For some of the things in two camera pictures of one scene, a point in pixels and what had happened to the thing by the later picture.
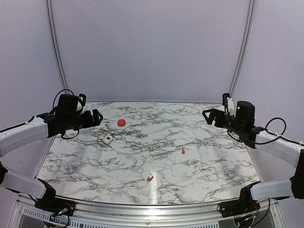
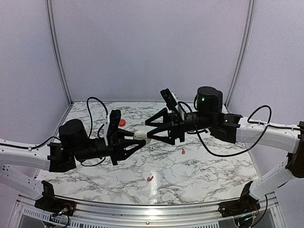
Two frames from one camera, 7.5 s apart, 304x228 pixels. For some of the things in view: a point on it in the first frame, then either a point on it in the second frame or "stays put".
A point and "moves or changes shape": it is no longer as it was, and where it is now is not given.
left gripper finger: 96,114 to 122,133
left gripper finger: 96,121 to 127,143
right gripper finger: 213,113 to 148,122
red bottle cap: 121,122 stays put
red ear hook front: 149,179 stays put
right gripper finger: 217,122 to 150,134
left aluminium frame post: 51,20 stays put
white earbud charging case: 108,139 moves or changes shape
